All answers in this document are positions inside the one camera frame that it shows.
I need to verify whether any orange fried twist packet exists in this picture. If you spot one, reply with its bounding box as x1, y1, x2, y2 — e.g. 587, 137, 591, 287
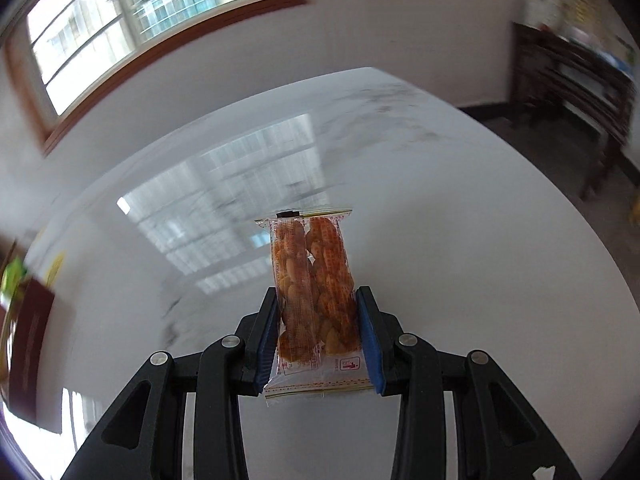
257, 209, 372, 401

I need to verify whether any red and gold tin box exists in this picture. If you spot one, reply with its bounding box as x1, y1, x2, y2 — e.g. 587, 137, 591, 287
1, 276, 54, 424

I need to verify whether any green tissue pack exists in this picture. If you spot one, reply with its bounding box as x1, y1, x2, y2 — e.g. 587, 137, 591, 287
0, 257, 26, 302

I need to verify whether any dark wooden side table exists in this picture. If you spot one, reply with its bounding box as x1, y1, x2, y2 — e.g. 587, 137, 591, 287
508, 22, 636, 200

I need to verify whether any wood framed window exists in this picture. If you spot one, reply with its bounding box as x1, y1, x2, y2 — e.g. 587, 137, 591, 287
1, 0, 306, 154

